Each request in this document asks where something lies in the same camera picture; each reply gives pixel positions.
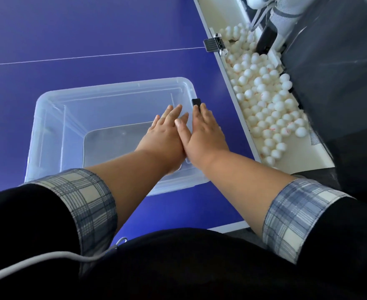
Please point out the person's left middle finger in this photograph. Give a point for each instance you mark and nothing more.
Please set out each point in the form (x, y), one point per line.
(176, 113)

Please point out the dark mesh net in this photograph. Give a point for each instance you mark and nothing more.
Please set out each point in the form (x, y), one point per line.
(336, 74)

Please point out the clear plastic storage bin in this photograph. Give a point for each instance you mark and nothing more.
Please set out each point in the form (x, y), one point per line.
(77, 128)

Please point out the black and silver clamp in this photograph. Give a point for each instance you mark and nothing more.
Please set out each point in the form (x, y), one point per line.
(213, 44)

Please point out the person's right thumb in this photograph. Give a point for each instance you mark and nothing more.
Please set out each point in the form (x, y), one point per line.
(182, 131)

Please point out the person's right forearm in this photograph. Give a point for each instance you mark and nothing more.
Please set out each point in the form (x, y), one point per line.
(249, 187)

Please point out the white ball machine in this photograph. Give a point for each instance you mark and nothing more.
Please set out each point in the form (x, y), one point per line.
(283, 15)

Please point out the person's right hand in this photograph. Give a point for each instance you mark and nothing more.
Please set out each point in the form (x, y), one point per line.
(203, 140)

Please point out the white ball tray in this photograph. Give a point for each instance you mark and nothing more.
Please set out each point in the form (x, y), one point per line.
(296, 159)

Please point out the person's right middle finger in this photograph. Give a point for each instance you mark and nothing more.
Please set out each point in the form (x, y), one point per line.
(205, 113)

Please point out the pile of white ping-pong balls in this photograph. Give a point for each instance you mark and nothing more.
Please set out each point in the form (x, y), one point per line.
(264, 99)

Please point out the small black clip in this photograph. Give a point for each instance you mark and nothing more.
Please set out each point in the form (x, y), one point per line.
(196, 102)

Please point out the black top with plaid cuffs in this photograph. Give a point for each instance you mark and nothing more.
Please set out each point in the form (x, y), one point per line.
(186, 265)

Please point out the person's left forearm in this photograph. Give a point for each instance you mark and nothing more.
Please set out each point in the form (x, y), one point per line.
(133, 181)

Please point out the person's left hand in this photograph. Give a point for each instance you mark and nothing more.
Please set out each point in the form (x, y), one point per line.
(163, 140)

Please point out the person's left little finger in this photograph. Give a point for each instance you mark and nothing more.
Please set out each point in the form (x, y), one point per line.
(155, 121)

